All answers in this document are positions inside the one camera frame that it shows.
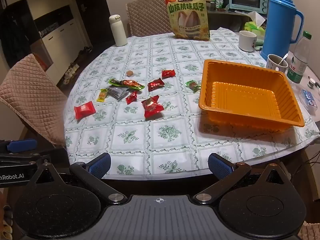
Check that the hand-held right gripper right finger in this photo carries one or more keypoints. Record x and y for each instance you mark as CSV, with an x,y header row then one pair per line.
x,y
220,166

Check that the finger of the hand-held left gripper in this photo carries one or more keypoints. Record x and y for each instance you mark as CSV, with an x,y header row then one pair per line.
x,y
22,145
25,160

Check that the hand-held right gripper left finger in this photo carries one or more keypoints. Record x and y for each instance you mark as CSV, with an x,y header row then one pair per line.
x,y
100,165

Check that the red candy with white emblem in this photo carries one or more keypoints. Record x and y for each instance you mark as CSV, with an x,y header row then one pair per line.
x,y
84,110

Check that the orange plastic tray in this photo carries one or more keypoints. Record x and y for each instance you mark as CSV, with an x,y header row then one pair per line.
x,y
250,105

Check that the small yellow green candy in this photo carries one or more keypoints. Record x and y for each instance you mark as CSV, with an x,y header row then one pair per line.
x,y
102,95

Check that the grey snack packet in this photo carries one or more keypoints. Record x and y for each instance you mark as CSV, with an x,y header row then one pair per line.
x,y
117,93

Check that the small red candy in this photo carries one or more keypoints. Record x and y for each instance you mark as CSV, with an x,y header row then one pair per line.
x,y
131,98

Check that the large red gold candy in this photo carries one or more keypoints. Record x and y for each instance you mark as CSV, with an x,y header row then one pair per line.
x,y
151,107

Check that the green sausage snack packet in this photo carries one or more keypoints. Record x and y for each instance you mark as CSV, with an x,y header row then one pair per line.
x,y
126,83

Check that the dark red candy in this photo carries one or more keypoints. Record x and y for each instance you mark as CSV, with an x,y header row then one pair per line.
x,y
155,85

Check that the glossy bright red candy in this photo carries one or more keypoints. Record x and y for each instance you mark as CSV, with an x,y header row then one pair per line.
x,y
168,74

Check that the chair with quilted cover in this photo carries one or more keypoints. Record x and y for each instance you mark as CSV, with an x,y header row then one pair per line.
x,y
30,97
147,17

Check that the light shoes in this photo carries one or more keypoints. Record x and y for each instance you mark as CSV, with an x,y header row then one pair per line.
x,y
71,71

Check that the brown candy in clear wrapper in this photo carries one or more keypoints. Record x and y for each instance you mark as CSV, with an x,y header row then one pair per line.
x,y
129,73

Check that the blue and white box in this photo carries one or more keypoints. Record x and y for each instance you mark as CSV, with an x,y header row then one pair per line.
x,y
309,100

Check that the patterned white cup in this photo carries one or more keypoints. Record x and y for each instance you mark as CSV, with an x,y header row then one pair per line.
x,y
272,66

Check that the white and black cabinet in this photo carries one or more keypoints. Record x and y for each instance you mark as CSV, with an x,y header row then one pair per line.
x,y
60,37

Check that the small dark lidded jar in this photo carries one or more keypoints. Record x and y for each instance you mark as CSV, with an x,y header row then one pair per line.
x,y
311,83

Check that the metal spoon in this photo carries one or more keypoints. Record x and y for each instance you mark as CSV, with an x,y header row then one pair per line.
x,y
283,58

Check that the white mug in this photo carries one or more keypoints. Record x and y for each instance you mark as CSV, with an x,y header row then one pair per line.
x,y
247,42

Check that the green label plastic bottle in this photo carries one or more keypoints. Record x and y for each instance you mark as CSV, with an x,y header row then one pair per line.
x,y
298,65

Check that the white insulated bottle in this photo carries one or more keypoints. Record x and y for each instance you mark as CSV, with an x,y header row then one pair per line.
x,y
118,32

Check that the green tissue pack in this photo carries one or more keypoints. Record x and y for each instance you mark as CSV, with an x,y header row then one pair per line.
x,y
252,26

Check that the wooden side desk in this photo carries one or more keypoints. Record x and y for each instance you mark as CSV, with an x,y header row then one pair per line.
x,y
225,20

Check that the green sunflower seed bag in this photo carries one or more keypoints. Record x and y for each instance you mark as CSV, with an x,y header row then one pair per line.
x,y
188,17

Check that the blue thermos jug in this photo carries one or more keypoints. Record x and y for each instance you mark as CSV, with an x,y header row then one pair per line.
x,y
278,25

